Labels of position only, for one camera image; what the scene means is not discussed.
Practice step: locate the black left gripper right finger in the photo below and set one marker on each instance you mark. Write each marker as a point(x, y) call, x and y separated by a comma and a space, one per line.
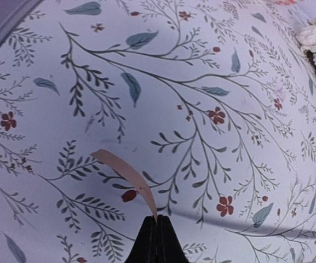
point(169, 249)

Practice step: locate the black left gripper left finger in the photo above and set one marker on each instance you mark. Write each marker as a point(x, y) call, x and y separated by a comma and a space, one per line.
point(144, 249)

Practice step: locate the beige raffia ribbon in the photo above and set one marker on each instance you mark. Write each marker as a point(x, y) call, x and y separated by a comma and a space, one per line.
point(130, 174)

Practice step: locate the red patterned ceramic bowl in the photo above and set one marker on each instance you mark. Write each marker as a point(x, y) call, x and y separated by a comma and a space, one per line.
point(285, 2)

